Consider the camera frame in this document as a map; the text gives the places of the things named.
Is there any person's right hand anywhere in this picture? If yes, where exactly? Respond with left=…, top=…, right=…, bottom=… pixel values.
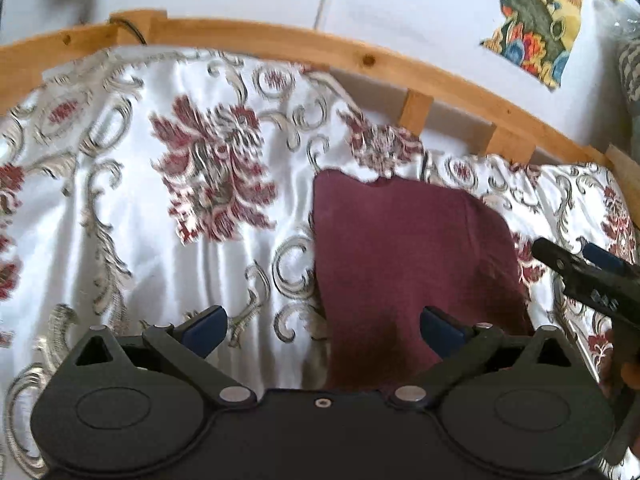
left=599, top=344, right=640, bottom=398

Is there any black cable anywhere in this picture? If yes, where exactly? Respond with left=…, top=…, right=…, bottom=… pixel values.
left=109, top=16, right=149, bottom=47

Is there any floral wall poster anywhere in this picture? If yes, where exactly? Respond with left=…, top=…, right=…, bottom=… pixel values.
left=480, top=0, right=592, bottom=92

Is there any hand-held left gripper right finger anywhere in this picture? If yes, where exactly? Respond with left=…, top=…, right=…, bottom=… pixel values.
left=390, top=306, right=577, bottom=408

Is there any grey fluffy blanket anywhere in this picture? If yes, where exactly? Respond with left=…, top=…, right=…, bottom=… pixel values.
left=594, top=0, right=640, bottom=161

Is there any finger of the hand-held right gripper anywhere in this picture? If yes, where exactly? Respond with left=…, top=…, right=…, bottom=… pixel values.
left=576, top=241, right=640, bottom=280
left=531, top=237, right=597, bottom=288

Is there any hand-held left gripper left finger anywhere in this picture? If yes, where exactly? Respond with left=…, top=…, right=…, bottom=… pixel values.
left=70, top=305, right=259, bottom=407

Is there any maroon sweater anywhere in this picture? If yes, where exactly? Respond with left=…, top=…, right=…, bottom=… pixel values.
left=311, top=169, right=534, bottom=392

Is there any white floral bedspread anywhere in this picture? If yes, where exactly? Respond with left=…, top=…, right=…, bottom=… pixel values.
left=0, top=47, right=640, bottom=480

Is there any wooden bed frame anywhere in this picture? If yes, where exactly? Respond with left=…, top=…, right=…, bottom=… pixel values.
left=0, top=9, right=640, bottom=196

